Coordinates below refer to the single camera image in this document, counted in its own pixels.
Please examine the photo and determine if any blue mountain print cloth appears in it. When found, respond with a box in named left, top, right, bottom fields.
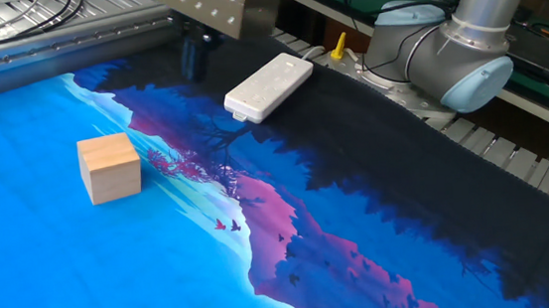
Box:
left=0, top=0, right=549, bottom=308

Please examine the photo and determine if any aluminium table edge rail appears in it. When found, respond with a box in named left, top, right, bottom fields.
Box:
left=0, top=1, right=190, bottom=104

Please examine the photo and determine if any white zip tie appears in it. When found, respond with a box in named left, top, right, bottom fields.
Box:
left=431, top=11, right=513, bottom=60

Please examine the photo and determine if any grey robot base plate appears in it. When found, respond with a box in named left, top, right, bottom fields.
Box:
left=313, top=38, right=458, bottom=132

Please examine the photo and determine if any small yellow clip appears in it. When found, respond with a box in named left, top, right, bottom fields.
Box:
left=328, top=31, right=350, bottom=63

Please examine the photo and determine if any black cable on slats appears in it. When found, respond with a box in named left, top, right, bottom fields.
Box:
left=0, top=0, right=89, bottom=53

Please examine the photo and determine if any black flat box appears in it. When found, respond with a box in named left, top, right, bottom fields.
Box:
left=506, top=17, right=549, bottom=92

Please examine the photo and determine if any silver Schunk gripper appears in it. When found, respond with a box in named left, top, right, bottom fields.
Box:
left=134, top=0, right=296, bottom=85

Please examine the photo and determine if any light wooden cube block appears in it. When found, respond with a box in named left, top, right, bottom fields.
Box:
left=75, top=130, right=145, bottom=208

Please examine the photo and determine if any white power strip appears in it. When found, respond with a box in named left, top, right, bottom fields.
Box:
left=219, top=49, right=320, bottom=128

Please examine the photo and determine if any power strip cord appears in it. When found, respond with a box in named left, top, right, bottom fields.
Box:
left=298, top=44, right=328, bottom=63

